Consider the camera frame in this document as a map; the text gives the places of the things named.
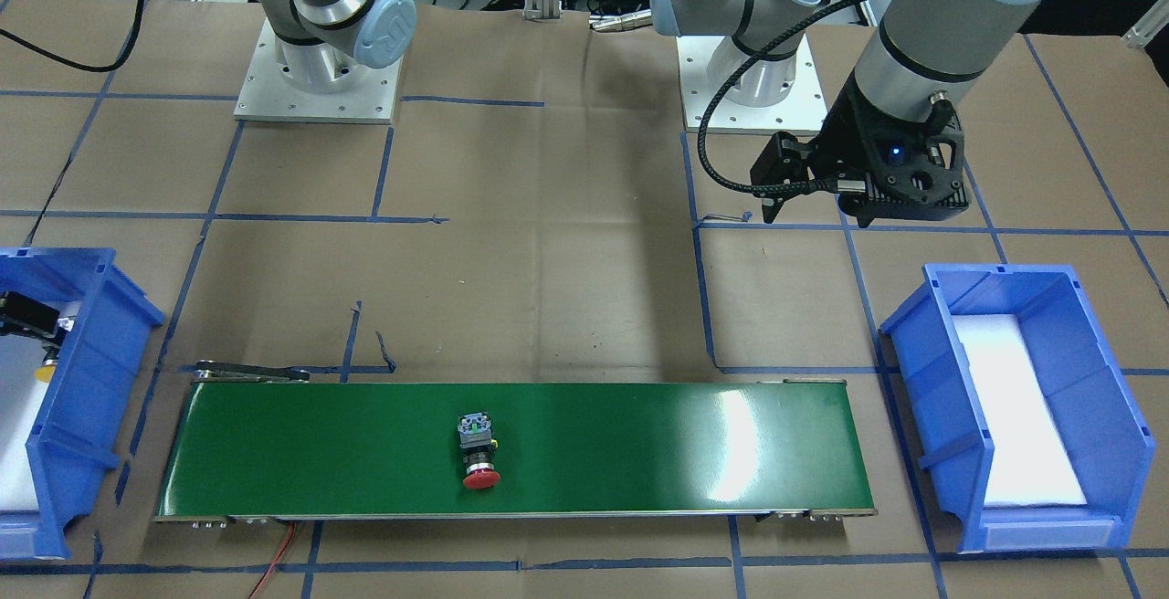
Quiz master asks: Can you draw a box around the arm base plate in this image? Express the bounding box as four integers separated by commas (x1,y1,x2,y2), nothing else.
234,21,404,125
677,35,826,137

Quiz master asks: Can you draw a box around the white foam pad bin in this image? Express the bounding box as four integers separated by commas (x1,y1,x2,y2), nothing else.
953,314,1087,508
1,336,49,512

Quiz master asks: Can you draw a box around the red black wire pair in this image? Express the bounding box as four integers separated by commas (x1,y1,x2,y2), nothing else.
248,521,300,599

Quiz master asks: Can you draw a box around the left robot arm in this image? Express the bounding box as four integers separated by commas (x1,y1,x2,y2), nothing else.
648,0,1042,227

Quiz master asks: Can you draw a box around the blue bin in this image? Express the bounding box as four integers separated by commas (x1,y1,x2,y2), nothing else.
4,247,162,562
881,263,1155,553

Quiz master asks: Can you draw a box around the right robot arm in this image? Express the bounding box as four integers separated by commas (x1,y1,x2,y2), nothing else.
260,0,416,69

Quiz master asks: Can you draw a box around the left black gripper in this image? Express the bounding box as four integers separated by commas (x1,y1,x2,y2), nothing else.
749,78,970,227

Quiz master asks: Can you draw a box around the black braided cable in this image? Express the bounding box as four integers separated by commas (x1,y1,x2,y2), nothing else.
696,0,891,194

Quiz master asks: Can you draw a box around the red push button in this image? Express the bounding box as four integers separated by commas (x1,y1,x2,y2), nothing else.
457,412,500,490

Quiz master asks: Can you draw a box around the yellow push button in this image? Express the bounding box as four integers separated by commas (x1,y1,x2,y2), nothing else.
34,358,58,385

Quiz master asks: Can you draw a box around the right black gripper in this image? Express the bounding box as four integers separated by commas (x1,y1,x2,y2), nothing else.
1,290,64,349

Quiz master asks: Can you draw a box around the green conveyor belt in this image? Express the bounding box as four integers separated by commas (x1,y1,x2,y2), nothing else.
157,380,876,521

